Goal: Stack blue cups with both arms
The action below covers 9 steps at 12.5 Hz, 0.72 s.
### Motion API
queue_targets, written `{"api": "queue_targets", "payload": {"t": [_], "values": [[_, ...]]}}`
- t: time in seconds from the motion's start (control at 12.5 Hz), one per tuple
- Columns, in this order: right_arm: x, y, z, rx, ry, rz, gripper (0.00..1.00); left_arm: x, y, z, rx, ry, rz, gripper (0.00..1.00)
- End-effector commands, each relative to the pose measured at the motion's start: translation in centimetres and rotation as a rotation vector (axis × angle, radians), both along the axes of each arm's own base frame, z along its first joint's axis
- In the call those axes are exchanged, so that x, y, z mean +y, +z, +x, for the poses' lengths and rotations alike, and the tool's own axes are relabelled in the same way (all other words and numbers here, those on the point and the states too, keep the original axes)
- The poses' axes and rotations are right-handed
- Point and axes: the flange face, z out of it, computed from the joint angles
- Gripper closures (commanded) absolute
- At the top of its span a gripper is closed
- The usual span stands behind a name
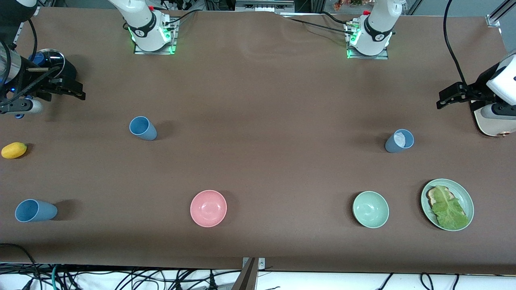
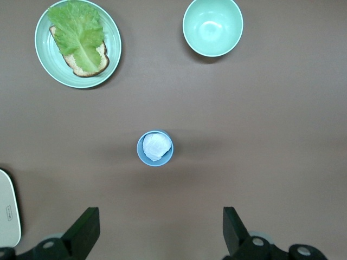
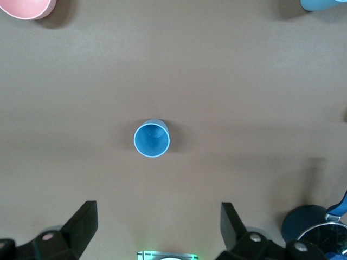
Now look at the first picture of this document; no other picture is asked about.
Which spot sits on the pale green plate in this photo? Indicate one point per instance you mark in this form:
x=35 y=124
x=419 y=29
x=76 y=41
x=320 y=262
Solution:
x=463 y=197

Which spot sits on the cream toaster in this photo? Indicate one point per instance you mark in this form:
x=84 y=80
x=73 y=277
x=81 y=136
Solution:
x=494 y=127

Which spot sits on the green lettuce leaf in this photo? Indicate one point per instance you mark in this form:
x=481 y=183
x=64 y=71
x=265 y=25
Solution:
x=449 y=209

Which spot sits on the yellow lemon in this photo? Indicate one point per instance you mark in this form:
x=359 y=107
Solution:
x=14 y=150

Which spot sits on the grey metal box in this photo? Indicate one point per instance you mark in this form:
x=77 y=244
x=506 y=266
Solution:
x=264 y=5

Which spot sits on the dark metal bar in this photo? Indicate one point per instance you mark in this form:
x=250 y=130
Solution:
x=246 y=278

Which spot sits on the pink bowl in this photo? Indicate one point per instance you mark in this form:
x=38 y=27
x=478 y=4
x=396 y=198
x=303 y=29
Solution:
x=208 y=208

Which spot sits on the silver metal bracket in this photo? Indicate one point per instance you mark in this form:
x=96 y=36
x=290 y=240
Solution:
x=262 y=264

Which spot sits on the pale green bowl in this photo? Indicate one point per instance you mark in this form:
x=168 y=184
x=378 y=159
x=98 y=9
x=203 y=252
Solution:
x=371 y=209

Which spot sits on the blue cup with paper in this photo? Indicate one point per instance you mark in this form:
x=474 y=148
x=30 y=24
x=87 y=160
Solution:
x=393 y=146

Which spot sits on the toasted bread slice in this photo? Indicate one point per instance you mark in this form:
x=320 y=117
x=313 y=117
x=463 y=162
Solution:
x=431 y=196

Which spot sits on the plain blue cup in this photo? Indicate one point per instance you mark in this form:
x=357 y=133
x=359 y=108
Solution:
x=143 y=128
x=35 y=210

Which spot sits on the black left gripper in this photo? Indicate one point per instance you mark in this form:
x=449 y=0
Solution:
x=477 y=89

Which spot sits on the glass lid with blue knob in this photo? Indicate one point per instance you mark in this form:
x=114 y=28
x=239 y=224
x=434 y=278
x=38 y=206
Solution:
x=51 y=58

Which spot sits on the brown table cover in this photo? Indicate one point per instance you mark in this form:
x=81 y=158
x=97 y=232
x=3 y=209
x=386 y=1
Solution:
x=258 y=104

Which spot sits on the white crumpled paper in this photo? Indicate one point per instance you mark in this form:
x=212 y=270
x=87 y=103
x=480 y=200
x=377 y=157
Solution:
x=400 y=139

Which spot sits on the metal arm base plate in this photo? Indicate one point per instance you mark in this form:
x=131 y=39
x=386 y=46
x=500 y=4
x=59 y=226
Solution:
x=139 y=50
x=354 y=55

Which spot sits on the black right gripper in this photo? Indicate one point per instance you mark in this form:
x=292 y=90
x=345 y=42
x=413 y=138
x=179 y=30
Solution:
x=65 y=73

